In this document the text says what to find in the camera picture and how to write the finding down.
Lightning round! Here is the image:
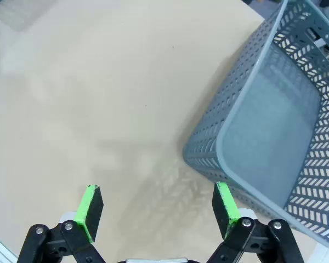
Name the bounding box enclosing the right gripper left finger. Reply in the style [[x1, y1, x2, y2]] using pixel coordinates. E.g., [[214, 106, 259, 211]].
[[16, 185, 112, 263]]

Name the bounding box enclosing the gray perforated plastic basket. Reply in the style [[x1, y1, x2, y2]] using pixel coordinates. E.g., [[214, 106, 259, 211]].
[[182, 0, 329, 249]]

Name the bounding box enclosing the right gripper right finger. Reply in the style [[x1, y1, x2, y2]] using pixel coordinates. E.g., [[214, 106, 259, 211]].
[[205, 182, 305, 263]]

